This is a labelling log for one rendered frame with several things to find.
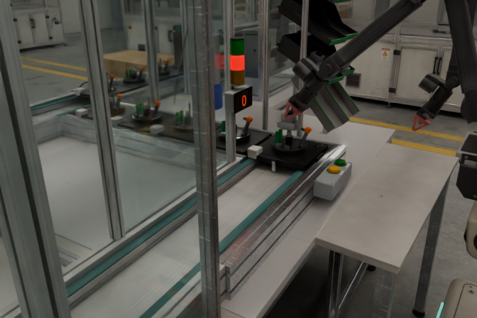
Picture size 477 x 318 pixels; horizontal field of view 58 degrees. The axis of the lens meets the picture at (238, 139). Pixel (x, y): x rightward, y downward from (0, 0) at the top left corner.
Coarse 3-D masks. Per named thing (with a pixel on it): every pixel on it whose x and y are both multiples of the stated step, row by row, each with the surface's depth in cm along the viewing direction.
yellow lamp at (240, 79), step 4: (232, 72) 145; (236, 72) 144; (240, 72) 144; (244, 72) 147; (232, 76) 145; (236, 76) 144; (240, 76) 145; (244, 76) 147; (232, 80) 146; (236, 80) 145; (240, 80) 145; (244, 80) 147; (236, 84) 145; (240, 84) 146
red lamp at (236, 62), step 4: (232, 56) 142; (236, 56) 142; (240, 56) 142; (232, 60) 143; (236, 60) 142; (240, 60) 143; (232, 64) 143; (236, 64) 143; (240, 64) 143; (232, 68) 144; (236, 68) 143; (240, 68) 144
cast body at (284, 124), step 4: (288, 112) 161; (292, 112) 161; (296, 116) 164; (284, 120) 162; (288, 120) 161; (292, 120) 161; (296, 120) 164; (280, 124) 164; (284, 124) 163; (288, 124) 162; (292, 124) 161; (296, 124) 161; (280, 128) 164; (284, 128) 163; (288, 128) 162; (292, 128) 161; (296, 128) 162
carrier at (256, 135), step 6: (240, 132) 180; (246, 132) 177; (252, 132) 185; (258, 132) 185; (264, 132) 185; (240, 138) 174; (246, 138) 176; (252, 138) 178; (258, 138) 178; (264, 138) 178; (240, 144) 172; (246, 144) 172; (252, 144) 172; (258, 144) 175; (240, 150) 166; (246, 150) 167
